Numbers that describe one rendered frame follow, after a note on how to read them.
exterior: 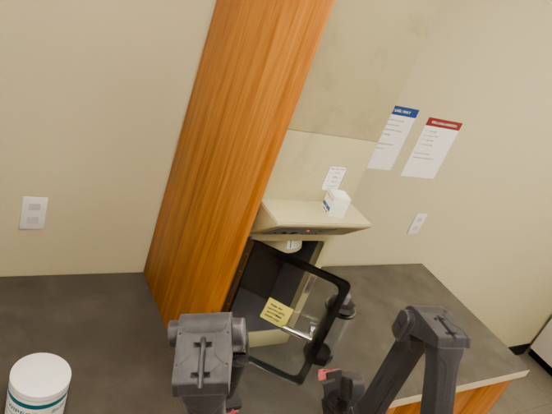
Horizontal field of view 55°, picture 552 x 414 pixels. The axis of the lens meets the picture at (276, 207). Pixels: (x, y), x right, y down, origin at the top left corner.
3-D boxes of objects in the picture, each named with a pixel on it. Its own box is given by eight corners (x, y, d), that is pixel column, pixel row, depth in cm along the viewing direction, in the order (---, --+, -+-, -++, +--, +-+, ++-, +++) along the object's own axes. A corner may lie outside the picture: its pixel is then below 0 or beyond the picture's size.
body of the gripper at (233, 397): (224, 376, 128) (232, 354, 125) (241, 410, 121) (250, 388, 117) (200, 379, 124) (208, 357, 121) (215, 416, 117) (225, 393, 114)
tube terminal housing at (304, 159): (176, 298, 182) (242, 89, 147) (257, 293, 199) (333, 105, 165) (200, 352, 164) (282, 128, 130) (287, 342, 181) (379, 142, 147)
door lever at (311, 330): (283, 321, 151) (286, 315, 150) (315, 334, 150) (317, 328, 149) (278, 333, 146) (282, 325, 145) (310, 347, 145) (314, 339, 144)
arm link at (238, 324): (167, 354, 75) (242, 351, 75) (167, 313, 77) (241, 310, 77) (207, 353, 117) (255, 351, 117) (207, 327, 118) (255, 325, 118)
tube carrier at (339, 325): (301, 338, 184) (324, 291, 174) (329, 344, 186) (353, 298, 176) (305, 361, 174) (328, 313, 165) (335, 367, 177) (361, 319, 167)
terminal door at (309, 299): (210, 342, 162) (249, 236, 144) (301, 386, 159) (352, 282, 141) (209, 344, 161) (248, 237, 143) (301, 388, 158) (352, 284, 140)
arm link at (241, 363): (223, 360, 114) (248, 365, 115) (225, 338, 120) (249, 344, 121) (214, 382, 117) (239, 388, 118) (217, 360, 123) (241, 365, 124)
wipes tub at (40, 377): (1, 398, 129) (7, 355, 122) (58, 390, 136) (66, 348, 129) (5, 445, 120) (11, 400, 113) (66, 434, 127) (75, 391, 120)
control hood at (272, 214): (246, 228, 143) (257, 197, 138) (338, 230, 160) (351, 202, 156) (264, 255, 135) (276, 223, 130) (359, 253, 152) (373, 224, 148)
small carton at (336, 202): (320, 206, 147) (328, 187, 144) (336, 209, 149) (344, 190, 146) (327, 215, 143) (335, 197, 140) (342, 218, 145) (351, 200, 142)
